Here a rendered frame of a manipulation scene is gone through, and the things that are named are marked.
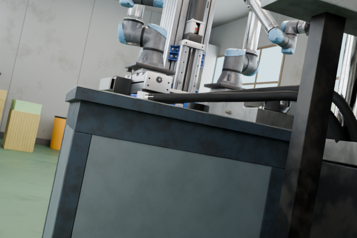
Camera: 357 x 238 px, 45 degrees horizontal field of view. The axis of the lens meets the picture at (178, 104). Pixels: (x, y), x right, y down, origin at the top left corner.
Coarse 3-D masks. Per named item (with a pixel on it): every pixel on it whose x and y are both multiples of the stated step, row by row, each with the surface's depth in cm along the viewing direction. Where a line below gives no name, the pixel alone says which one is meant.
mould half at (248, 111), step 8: (208, 104) 196; (216, 104) 186; (224, 104) 178; (232, 104) 170; (240, 104) 163; (248, 104) 161; (256, 104) 162; (216, 112) 185; (224, 112) 176; (232, 112) 169; (240, 112) 162; (248, 112) 155; (256, 112) 150; (264, 112) 150; (272, 112) 151; (288, 112) 166; (248, 120) 154; (256, 120) 149; (264, 120) 150; (272, 120) 151; (280, 120) 152; (288, 120) 153; (288, 128) 153
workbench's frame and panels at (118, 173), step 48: (96, 96) 120; (96, 144) 122; (144, 144) 126; (192, 144) 130; (240, 144) 135; (288, 144) 140; (96, 192) 122; (144, 192) 126; (192, 192) 130; (240, 192) 135
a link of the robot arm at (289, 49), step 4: (288, 36) 237; (292, 36) 241; (296, 36) 242; (292, 40) 239; (288, 44) 237; (292, 44) 240; (284, 48) 241; (288, 48) 240; (292, 48) 240; (284, 52) 242; (288, 52) 240; (292, 52) 241
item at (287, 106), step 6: (264, 102) 163; (270, 102) 166; (276, 102) 162; (282, 102) 174; (288, 102) 167; (264, 108) 163; (270, 108) 162; (276, 108) 162; (282, 108) 163; (288, 108) 164
